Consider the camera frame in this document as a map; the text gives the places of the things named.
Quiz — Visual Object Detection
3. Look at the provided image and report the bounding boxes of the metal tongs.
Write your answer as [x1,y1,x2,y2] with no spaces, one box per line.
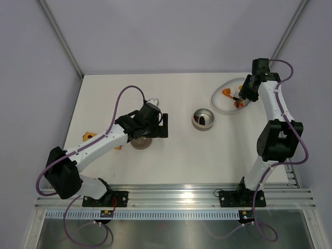
[233,92,250,108]

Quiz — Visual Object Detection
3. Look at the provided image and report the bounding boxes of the beige round lid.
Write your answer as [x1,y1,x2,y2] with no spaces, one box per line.
[130,137,153,150]

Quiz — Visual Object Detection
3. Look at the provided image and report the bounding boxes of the steel round lunch container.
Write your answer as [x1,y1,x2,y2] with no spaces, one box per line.
[192,108,215,131]

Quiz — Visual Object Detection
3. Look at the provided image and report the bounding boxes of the dark food piece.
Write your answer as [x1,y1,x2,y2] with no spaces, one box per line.
[199,116,205,126]

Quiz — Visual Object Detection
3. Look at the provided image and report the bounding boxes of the red orange food toy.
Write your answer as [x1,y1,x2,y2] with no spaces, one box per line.
[234,101,244,108]

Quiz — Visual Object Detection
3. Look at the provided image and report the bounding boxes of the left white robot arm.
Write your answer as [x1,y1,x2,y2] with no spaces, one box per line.
[44,102,168,207]

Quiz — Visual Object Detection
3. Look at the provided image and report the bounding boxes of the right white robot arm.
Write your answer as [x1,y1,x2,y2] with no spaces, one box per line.
[230,58,303,208]

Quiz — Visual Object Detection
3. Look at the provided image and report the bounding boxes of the orange food piece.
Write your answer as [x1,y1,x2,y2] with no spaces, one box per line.
[222,88,233,99]

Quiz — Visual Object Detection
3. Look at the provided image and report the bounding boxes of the white oval plate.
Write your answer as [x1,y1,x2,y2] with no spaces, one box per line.
[211,77,246,114]

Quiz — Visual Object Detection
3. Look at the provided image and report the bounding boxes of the yellow wooden block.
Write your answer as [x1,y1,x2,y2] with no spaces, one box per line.
[82,132,122,150]

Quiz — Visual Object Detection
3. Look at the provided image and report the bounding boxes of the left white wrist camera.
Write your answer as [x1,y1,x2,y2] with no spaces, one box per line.
[147,99,159,107]

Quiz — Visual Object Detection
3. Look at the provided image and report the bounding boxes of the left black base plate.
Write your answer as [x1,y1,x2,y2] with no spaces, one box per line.
[82,190,129,208]

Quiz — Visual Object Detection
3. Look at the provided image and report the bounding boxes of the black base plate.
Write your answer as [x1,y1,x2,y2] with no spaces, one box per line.
[82,190,129,208]
[218,190,267,208]

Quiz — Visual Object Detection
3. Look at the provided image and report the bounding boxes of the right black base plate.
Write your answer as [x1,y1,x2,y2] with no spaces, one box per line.
[218,190,267,208]

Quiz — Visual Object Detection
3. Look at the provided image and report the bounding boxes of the aluminium mounting rail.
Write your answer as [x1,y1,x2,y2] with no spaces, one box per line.
[35,183,316,220]

